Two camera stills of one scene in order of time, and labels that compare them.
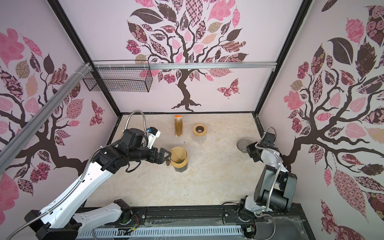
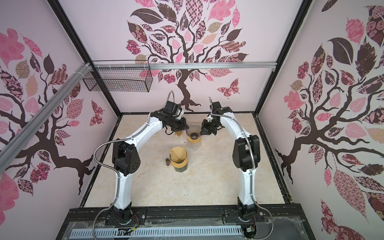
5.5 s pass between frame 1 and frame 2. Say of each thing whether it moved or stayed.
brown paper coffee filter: stayed
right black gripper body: moved
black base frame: stayed
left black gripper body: moved
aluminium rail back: stayed
